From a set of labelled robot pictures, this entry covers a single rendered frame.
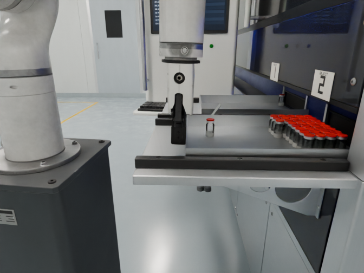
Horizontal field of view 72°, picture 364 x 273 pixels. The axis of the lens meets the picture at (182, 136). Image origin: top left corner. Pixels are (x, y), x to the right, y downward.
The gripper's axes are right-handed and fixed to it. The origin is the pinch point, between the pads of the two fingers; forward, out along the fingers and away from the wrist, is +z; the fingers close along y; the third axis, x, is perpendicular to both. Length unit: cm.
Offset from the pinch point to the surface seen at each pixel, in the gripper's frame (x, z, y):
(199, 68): -7, -8, 88
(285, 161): -20.3, 1.7, -8.1
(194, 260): -8, 92, 57
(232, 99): -20, 2, 54
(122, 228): 38, 93, 81
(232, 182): -10.4, 4.8, -11.0
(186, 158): -1.8, 2.1, -7.9
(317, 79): -31.5, -11.7, 9.5
